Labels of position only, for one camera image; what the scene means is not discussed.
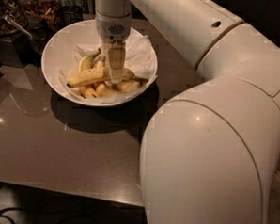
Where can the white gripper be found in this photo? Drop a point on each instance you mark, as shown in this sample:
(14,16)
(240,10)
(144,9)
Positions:
(113,30)

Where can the long top yellow banana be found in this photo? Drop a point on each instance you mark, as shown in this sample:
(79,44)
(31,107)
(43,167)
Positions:
(96,75)

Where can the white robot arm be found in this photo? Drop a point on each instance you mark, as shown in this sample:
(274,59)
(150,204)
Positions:
(209,154)

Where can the greenish curved banana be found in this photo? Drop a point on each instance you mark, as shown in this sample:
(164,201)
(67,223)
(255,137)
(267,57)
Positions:
(89,61)

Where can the right yellow banana dark stem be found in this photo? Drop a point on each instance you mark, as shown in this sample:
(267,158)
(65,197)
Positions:
(103,90)

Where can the white ceramic bowl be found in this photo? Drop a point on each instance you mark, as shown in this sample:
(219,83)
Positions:
(59,50)

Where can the middle yellow banana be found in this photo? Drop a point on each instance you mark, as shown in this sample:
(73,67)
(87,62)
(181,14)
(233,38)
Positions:
(89,91)

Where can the white paper liner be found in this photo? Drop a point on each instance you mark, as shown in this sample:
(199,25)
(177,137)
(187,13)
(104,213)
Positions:
(140,58)

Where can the black mesh cup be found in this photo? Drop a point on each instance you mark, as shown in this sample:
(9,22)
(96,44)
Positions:
(71,14)

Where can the snack container with nuts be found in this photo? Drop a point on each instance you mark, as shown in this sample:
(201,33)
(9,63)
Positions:
(49,10)

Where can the glass snack jar left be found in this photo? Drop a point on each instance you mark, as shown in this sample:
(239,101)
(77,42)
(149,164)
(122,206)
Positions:
(14,9)

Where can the metal scoop handle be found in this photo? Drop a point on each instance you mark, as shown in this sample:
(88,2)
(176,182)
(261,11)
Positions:
(11,21)

